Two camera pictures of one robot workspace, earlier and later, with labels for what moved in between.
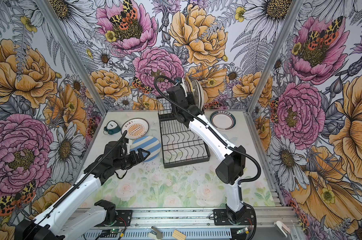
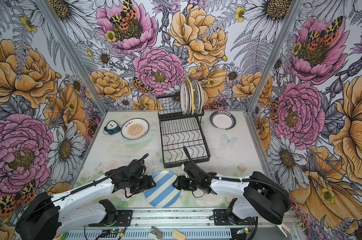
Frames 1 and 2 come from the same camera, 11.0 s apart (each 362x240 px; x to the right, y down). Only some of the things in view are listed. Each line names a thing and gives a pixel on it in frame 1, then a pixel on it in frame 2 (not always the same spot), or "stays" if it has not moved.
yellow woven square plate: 190,85 stays
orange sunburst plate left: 136,128 stays
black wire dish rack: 181,145 stays
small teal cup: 111,128 stays
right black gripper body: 191,98 → 187,184
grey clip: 155,234 stays
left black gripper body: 126,161 → 139,184
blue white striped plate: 149,143 → 164,194
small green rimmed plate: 223,120 stays
